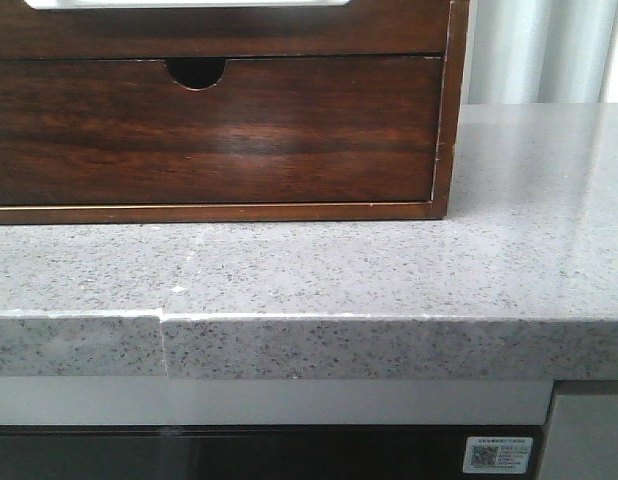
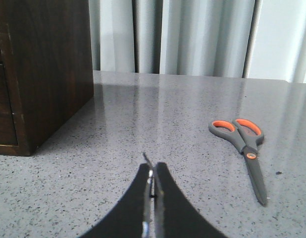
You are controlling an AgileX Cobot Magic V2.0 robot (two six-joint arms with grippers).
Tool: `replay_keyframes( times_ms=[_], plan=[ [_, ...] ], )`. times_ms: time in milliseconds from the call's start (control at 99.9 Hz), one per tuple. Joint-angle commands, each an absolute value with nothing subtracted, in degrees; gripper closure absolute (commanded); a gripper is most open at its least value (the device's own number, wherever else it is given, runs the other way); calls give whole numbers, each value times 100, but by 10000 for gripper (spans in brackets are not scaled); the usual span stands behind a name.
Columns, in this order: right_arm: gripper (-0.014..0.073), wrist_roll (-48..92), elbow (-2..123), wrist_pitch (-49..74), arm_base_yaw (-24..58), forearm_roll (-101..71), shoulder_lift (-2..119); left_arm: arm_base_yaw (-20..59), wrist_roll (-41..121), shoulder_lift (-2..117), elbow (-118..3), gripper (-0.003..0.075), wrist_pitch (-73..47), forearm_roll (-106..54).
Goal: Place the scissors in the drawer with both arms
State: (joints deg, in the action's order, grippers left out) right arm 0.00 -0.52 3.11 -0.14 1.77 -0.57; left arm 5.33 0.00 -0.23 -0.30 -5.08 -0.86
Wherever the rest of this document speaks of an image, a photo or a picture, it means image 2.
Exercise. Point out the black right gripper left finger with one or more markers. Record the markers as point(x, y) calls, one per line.
point(130, 217)

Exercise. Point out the dark wooden drawer cabinet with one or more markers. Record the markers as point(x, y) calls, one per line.
point(46, 72)

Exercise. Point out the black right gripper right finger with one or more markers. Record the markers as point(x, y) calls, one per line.
point(175, 216)

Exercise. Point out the grey orange scissors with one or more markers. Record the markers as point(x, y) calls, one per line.
point(246, 136)

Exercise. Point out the white pleated curtain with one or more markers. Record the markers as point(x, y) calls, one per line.
point(226, 38)

